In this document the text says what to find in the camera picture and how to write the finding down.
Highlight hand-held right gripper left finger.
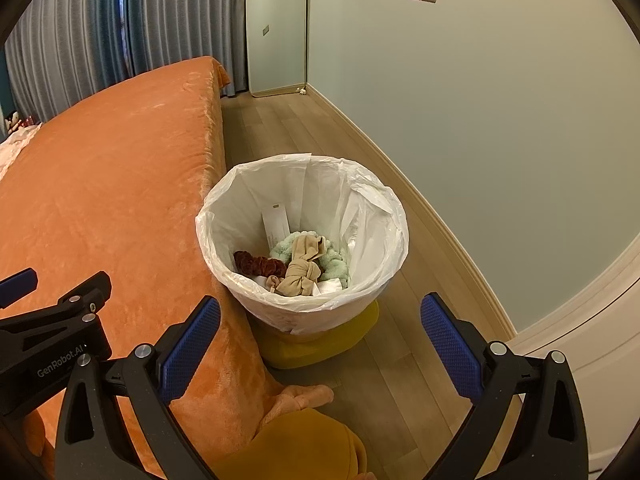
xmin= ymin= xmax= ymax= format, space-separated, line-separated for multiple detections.
xmin=54 ymin=295 xmax=222 ymax=480

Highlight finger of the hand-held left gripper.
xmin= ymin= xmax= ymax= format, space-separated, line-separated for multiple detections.
xmin=0 ymin=268 xmax=39 ymax=309
xmin=0 ymin=271 xmax=113 ymax=348

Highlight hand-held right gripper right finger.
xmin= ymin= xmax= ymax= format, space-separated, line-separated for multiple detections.
xmin=420 ymin=292 xmax=591 ymax=480

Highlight dark red scrunchie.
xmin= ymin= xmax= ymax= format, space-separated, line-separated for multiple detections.
xmin=232 ymin=250 xmax=287 ymax=278

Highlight beige knotted stocking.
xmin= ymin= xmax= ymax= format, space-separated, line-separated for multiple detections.
xmin=274 ymin=235 xmax=326 ymax=297

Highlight green chunky knit headband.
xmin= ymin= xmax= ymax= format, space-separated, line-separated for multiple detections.
xmin=270 ymin=231 xmax=353 ymax=283

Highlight long pale paper strip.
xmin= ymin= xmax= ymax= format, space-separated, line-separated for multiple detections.
xmin=261 ymin=203 xmax=291 ymax=246

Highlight trash bin with white liner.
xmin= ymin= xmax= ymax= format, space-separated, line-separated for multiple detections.
xmin=195 ymin=154 xmax=410 ymax=336

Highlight orange bed cover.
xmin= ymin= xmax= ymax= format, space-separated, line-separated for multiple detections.
xmin=0 ymin=56 xmax=281 ymax=480

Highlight person's yellow trouser leg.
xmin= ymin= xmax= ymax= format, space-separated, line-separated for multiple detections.
xmin=207 ymin=407 xmax=368 ymax=480

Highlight plush toys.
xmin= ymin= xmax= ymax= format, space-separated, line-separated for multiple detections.
xmin=4 ymin=112 xmax=36 ymax=136

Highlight grey pleated curtain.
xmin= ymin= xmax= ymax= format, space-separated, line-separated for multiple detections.
xmin=4 ymin=0 xmax=249 ymax=123

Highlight gold framed floor mirror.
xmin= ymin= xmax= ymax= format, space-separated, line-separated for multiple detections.
xmin=244 ymin=0 xmax=309 ymax=98

